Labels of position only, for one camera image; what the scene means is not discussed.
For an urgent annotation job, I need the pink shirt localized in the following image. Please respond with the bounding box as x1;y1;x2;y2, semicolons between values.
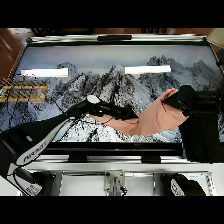
87;87;190;137

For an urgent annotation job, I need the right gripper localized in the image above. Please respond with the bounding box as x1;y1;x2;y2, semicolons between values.
165;85;200;117

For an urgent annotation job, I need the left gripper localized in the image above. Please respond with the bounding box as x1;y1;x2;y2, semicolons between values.
103;104;139;122

